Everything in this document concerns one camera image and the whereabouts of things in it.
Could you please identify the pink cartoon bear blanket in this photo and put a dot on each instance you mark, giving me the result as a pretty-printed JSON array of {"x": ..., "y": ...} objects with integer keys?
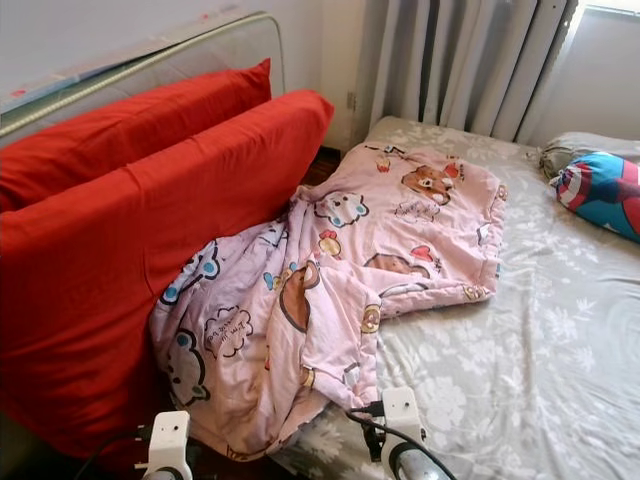
[{"x": 340, "y": 280}]

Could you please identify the beige floral bed sheet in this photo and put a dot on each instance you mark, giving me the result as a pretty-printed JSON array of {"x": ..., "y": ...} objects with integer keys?
[{"x": 530, "y": 340}]

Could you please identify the large red cushion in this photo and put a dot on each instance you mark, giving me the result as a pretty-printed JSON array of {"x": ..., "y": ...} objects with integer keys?
[
  {"x": 90, "y": 300},
  {"x": 130, "y": 140}
]

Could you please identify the red white blue striped pillow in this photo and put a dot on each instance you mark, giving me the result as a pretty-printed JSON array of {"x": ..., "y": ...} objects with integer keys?
[{"x": 600, "y": 195}]

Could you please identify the grey floral pillow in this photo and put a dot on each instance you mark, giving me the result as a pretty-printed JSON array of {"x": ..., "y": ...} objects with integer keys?
[{"x": 580, "y": 145}]

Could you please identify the grey pleated curtain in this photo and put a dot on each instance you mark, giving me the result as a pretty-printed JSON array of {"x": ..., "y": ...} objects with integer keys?
[{"x": 460, "y": 60}]

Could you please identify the green quilted mattress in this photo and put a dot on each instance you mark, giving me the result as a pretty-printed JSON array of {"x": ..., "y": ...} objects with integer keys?
[{"x": 240, "y": 55}]

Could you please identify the bright window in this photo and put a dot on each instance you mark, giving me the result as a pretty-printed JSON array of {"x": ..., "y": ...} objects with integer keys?
[{"x": 610, "y": 6}]

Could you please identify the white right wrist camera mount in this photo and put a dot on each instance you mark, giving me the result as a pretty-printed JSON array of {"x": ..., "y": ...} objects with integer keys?
[{"x": 400, "y": 415}]

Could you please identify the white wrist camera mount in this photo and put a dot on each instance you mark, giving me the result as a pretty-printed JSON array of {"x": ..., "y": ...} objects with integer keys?
[
  {"x": 168, "y": 445},
  {"x": 400, "y": 415}
]

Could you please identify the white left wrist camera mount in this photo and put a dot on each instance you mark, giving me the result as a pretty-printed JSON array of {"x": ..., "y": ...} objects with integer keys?
[{"x": 168, "y": 445}]

